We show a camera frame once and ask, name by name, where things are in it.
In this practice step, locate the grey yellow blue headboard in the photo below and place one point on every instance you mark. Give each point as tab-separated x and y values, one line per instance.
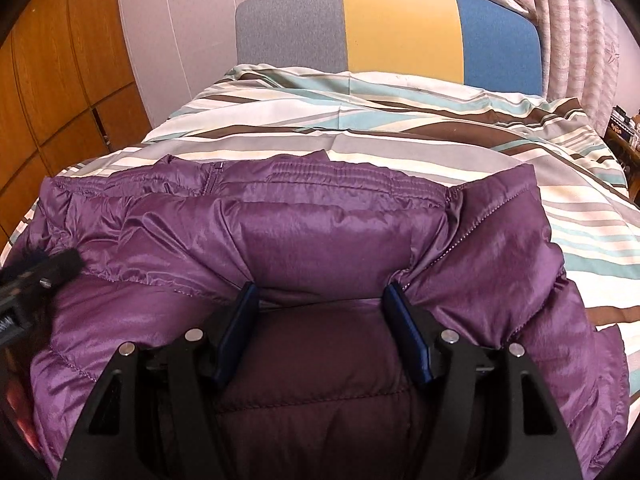
473	42

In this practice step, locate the pink red clothing pile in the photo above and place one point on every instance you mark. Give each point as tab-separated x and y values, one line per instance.
16	393

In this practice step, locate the brown wooden wardrobe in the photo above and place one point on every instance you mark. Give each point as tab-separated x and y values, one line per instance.
67	95

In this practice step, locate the wooden bedside desk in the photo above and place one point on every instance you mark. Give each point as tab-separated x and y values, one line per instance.
623	140

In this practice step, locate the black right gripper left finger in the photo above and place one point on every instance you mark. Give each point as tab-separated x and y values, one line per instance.
152	412

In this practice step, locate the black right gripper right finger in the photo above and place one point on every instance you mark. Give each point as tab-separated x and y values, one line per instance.
487	413

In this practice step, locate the striped bed duvet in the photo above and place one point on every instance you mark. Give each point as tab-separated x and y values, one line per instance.
445	133

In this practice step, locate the purple puffer jacket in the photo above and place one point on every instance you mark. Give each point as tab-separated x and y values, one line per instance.
321	394

